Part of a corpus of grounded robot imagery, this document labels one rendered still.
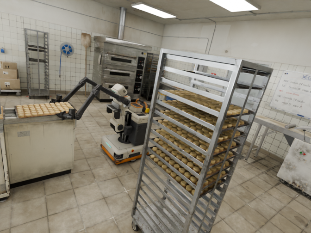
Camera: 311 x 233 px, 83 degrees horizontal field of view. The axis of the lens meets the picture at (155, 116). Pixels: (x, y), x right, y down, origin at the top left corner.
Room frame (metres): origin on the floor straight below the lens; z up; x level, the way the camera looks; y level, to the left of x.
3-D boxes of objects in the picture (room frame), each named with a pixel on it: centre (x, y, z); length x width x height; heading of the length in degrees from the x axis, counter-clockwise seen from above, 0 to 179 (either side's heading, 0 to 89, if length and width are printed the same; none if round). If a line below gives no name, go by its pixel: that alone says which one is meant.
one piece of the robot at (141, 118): (2.84, 0.37, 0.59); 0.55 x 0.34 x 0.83; 43
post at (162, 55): (1.43, 0.04, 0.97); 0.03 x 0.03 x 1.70; 43
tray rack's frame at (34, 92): (4.95, 3.54, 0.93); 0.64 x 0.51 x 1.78; 40
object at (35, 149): (1.92, 1.36, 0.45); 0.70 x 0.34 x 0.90; 132
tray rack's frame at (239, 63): (1.35, -0.33, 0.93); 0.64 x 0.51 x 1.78; 43
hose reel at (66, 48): (5.71, 3.12, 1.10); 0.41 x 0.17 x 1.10; 128
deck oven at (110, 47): (6.24, 1.53, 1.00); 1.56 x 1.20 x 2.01; 128
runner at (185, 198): (1.49, -0.48, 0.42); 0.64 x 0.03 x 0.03; 43
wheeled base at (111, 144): (2.78, 0.43, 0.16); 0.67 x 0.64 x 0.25; 133
